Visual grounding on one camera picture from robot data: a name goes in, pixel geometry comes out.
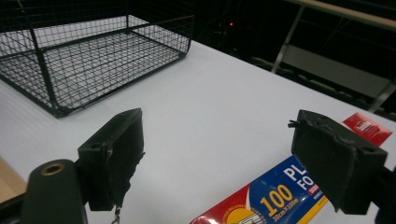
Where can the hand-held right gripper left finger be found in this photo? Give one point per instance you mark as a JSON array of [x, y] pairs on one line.
[[109, 158]]

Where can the long plastic wrap box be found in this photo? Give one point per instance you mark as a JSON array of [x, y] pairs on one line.
[[289, 189]]

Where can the metal frame stand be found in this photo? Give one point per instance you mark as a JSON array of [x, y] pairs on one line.
[[330, 59]]

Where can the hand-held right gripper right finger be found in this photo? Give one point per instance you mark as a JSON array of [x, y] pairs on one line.
[[336, 161]]

